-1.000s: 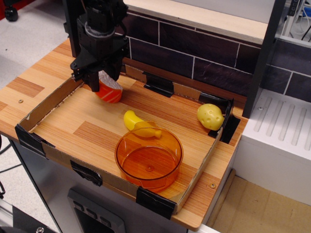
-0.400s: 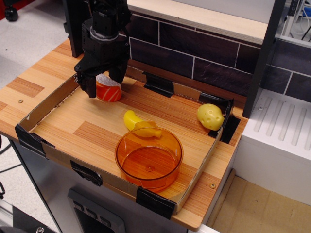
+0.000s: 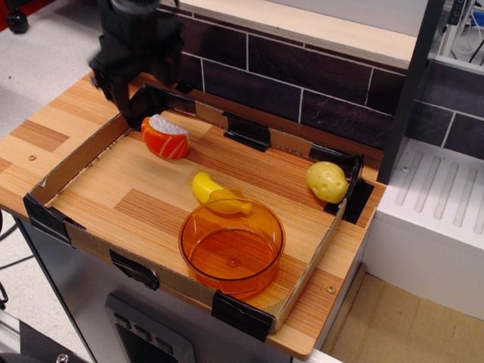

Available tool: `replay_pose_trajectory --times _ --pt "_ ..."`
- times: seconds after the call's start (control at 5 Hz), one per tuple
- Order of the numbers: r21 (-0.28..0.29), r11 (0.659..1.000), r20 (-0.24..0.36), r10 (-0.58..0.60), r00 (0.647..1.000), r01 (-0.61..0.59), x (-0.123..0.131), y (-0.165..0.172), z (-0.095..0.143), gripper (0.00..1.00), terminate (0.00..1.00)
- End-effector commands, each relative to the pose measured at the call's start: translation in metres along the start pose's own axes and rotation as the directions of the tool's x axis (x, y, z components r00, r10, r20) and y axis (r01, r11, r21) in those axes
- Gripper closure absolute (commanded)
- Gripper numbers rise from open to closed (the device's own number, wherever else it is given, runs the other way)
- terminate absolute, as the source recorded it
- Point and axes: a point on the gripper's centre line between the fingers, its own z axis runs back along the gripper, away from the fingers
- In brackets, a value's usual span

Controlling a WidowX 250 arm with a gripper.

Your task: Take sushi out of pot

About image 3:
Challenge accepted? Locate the yellow toy potato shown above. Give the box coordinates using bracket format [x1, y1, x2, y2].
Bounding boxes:
[306, 161, 349, 203]

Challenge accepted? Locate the orange white toy sushi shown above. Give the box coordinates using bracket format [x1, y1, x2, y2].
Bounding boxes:
[141, 114, 189, 160]

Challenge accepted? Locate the grey oven control panel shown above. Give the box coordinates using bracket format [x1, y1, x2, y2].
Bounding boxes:
[105, 295, 196, 362]

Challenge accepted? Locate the transparent orange plastic pot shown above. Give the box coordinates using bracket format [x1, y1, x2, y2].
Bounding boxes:
[178, 197, 286, 299]

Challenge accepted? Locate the black caster wheel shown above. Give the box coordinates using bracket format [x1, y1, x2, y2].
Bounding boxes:
[5, 0, 29, 34]

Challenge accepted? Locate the dark grey vertical post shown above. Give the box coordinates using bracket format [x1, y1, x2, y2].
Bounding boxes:
[377, 1, 445, 185]

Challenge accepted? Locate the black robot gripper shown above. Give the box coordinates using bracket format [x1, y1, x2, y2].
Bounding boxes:
[89, 3, 184, 122]

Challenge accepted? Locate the cardboard fence with black tape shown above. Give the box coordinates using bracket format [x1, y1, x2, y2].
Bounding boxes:
[23, 85, 374, 340]

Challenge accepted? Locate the yellow toy banana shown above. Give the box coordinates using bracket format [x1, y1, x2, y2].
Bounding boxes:
[192, 171, 252, 216]

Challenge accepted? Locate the light wooden shelf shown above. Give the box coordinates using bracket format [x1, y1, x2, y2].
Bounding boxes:
[179, 0, 417, 70]

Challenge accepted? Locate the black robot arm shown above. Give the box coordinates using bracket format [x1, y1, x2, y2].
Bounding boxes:
[88, 1, 184, 120]

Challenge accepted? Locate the white toy sink drainboard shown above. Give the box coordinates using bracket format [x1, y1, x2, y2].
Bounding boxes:
[363, 139, 483, 319]

